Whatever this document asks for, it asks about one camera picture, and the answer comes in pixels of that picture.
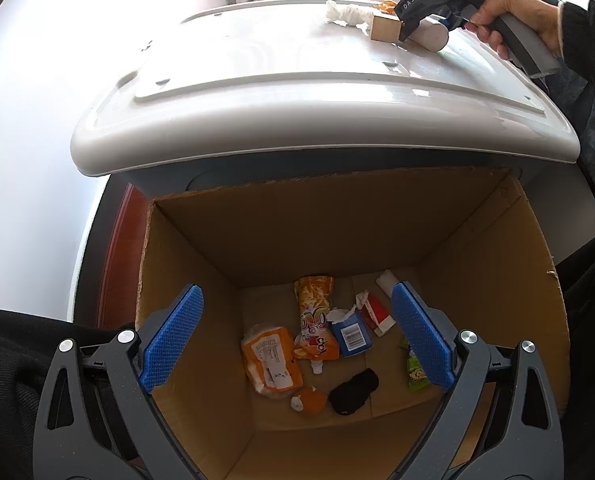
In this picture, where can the black sock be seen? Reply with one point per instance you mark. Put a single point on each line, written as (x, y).
(352, 392)

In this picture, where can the beige paper cup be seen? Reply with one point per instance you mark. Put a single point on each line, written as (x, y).
(430, 35)

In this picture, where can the wooden block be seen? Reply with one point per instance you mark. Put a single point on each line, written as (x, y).
(383, 27)

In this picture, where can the orange toy dinosaur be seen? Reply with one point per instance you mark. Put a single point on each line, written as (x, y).
(388, 6)

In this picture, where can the blue milk carton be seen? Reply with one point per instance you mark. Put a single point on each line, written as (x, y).
(352, 335)

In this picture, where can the green snack bag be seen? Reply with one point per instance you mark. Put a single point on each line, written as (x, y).
(416, 372)

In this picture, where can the orange plush sock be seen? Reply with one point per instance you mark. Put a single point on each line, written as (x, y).
(315, 400)

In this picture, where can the orange drink pouch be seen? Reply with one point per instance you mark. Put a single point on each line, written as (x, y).
(315, 310)

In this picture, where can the person's right forearm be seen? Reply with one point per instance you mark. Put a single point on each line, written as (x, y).
(587, 35)

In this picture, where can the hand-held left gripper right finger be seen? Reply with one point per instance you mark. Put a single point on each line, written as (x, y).
(422, 340)

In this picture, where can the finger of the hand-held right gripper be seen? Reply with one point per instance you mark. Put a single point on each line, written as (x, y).
(406, 29)

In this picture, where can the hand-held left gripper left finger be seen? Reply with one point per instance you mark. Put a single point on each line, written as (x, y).
(170, 342)

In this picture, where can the red and white wrapper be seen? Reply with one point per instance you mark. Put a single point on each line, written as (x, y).
(377, 312)

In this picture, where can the white crumpled tissue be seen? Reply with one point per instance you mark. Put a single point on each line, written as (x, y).
(345, 12)

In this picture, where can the white foam cylinder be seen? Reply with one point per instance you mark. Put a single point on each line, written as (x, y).
(387, 280)

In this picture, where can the brown cardboard box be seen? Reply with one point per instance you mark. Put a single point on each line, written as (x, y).
(327, 225)

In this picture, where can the orange tissue pack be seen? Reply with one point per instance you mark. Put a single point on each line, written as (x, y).
(272, 355)

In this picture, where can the person's right hand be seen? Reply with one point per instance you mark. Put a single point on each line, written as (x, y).
(532, 10)

